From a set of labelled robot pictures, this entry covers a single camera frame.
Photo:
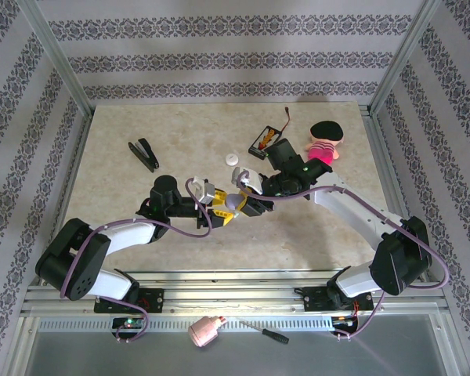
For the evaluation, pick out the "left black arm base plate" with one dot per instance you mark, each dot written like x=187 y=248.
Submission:
x=154 y=299

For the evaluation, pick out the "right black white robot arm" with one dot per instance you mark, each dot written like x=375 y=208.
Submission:
x=399 y=258

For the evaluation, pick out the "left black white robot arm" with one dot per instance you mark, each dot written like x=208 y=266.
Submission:
x=82 y=266

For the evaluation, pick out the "aluminium frame post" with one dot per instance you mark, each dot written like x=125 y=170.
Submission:
x=403 y=58
x=61 y=58

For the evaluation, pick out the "left controller board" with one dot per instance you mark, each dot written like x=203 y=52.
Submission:
x=129 y=322

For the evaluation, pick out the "black stapler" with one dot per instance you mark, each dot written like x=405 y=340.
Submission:
x=143 y=152

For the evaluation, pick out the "purple earbud charging case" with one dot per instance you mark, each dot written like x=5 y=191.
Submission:
x=233 y=201

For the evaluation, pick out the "pink plush doll black hair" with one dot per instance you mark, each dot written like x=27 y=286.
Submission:
x=325 y=137

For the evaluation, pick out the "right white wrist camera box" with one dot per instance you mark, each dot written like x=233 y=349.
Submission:
x=248 y=178

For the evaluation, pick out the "black battery holder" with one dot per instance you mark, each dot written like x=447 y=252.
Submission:
x=262 y=141

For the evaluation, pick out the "right controller board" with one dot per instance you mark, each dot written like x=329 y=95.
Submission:
x=342 y=320

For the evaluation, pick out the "aluminium side rail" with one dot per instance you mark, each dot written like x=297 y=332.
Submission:
x=384 y=156
x=76 y=156

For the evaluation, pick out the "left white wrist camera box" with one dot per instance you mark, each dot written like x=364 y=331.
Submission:
x=204 y=192

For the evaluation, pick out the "white round earbud case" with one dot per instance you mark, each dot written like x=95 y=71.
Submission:
x=231 y=160

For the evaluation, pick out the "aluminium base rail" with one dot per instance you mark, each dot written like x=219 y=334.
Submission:
x=235 y=297

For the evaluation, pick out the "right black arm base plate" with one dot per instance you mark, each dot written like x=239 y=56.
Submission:
x=317 y=301

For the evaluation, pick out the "grey metal panel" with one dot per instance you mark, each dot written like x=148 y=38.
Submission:
x=235 y=360

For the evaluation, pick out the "controller board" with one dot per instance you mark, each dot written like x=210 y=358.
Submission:
x=342 y=320
x=129 y=322

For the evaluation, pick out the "pink bottle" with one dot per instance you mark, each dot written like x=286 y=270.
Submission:
x=203 y=332

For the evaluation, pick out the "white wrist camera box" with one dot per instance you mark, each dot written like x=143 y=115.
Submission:
x=248 y=178
x=204 y=192

